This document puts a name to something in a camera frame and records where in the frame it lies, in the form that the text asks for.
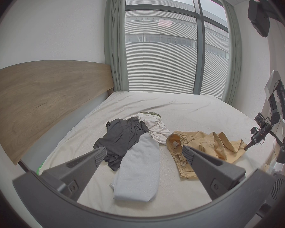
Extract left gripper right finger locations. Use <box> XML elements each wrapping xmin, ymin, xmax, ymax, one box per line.
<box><xmin>182</xmin><ymin>146</ymin><xmax>246</xmax><ymax>201</ymax></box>

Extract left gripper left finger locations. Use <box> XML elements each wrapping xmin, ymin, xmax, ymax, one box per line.
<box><xmin>41</xmin><ymin>147</ymin><xmax>107</xmax><ymax>202</ymax></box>

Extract tan shorts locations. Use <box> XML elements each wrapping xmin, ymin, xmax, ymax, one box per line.
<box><xmin>166</xmin><ymin>131</ymin><xmax>248</xmax><ymax>179</ymax></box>

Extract bed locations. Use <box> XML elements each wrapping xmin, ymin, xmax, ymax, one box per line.
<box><xmin>0</xmin><ymin>60</ymin><xmax>278</xmax><ymax>213</ymax></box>

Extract black T-shirt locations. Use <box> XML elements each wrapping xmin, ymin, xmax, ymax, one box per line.
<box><xmin>93</xmin><ymin>118</ymin><xmax>149</xmax><ymax>171</ymax></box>

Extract pale grey garment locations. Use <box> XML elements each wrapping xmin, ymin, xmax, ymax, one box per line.
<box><xmin>109</xmin><ymin>132</ymin><xmax>161</xmax><ymax>202</ymax></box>

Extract white garment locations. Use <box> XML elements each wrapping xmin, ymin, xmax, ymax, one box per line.
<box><xmin>126</xmin><ymin>113</ymin><xmax>172</xmax><ymax>145</ymax></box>

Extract olive green garment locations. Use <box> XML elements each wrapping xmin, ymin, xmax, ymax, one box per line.
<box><xmin>140</xmin><ymin>112</ymin><xmax>162</xmax><ymax>119</ymax></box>

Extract grey-green curtain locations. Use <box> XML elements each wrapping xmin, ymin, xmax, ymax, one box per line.
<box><xmin>221</xmin><ymin>0</ymin><xmax>243</xmax><ymax>104</ymax></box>
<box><xmin>104</xmin><ymin>0</ymin><xmax>130</xmax><ymax>92</ymax></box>

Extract window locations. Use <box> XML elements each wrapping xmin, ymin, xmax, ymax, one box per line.
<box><xmin>125</xmin><ymin>0</ymin><xmax>229</xmax><ymax>99</ymax></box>

